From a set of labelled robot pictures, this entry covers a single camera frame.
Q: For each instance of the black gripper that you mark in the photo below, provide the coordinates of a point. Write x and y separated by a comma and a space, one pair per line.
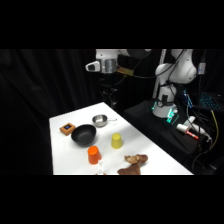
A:
108, 87

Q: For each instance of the orange plastic cup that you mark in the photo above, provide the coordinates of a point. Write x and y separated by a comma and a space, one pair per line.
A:
94, 155

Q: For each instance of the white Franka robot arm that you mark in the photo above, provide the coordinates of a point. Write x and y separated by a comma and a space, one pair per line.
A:
168, 72

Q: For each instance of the yellow plastic cup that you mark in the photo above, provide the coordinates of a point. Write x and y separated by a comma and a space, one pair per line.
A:
116, 141

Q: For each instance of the small silver pot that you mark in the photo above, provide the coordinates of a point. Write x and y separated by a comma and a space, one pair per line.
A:
99, 120

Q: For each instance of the black robot stand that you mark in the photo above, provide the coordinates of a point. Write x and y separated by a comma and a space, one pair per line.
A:
146, 120

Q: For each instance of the black bowl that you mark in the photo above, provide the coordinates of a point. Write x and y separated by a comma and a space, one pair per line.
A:
83, 134

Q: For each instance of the wooden block with blue square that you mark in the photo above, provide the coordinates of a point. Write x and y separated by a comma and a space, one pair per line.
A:
67, 128

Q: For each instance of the green lit clear holder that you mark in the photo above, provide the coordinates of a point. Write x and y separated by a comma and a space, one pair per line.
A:
173, 115

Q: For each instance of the brown plush toy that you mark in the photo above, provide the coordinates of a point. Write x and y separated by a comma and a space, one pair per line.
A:
132, 164

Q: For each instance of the small white and orange toy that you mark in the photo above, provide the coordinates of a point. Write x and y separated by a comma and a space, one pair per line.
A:
100, 167

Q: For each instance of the black curtain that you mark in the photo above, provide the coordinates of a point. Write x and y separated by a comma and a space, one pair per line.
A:
36, 86

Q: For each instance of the white and red device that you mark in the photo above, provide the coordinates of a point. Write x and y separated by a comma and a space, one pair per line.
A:
185, 129

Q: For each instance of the laptop with lit keyboard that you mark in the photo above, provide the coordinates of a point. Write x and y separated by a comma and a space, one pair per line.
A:
209, 100

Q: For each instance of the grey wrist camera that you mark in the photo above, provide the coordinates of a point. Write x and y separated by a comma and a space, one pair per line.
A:
93, 66

